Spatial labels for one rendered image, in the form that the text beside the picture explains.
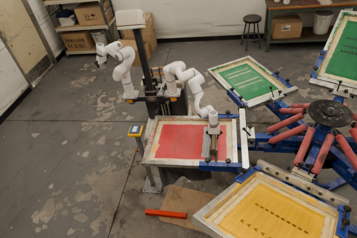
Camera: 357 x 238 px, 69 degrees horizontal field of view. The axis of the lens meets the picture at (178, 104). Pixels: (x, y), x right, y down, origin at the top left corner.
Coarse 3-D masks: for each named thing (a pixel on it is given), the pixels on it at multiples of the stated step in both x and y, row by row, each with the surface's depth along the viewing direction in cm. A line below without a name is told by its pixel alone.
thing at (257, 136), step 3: (255, 135) 216; (258, 135) 216; (261, 135) 215; (264, 135) 215; (267, 135) 214; (255, 138) 214; (258, 138) 214; (261, 138) 213; (264, 138) 213; (267, 138) 212; (249, 141) 218; (261, 141) 216; (264, 141) 215; (267, 141) 215
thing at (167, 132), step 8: (168, 128) 247; (176, 128) 246; (184, 128) 245; (192, 128) 243; (200, 128) 242; (224, 128) 238; (160, 136) 241; (168, 136) 239; (200, 136) 235; (224, 136) 231
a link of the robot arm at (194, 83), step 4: (192, 68) 220; (196, 72) 216; (196, 76) 211; (200, 76) 211; (192, 80) 208; (196, 80) 209; (200, 80) 210; (204, 80) 212; (188, 84) 212; (192, 84) 208; (196, 84) 208; (200, 84) 213; (192, 88) 209; (196, 88) 208; (200, 88) 210; (192, 92) 212; (196, 92) 209
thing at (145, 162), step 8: (160, 120) 256; (168, 120) 255; (176, 120) 253; (184, 120) 252; (192, 120) 250; (200, 120) 249; (208, 120) 247; (224, 120) 245; (232, 120) 240; (152, 128) 245; (232, 128) 232; (152, 136) 237; (232, 136) 225; (232, 144) 219; (144, 152) 223; (144, 160) 216; (152, 160) 215; (160, 160) 214
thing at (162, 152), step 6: (162, 144) 232; (168, 144) 231; (198, 144) 227; (222, 144) 224; (156, 150) 228; (162, 150) 227; (168, 150) 226; (198, 150) 222; (222, 150) 219; (156, 156) 223; (162, 156) 222; (168, 156) 221; (174, 156) 220; (180, 156) 220; (186, 156) 219; (192, 156) 218; (198, 156) 217; (222, 156) 214
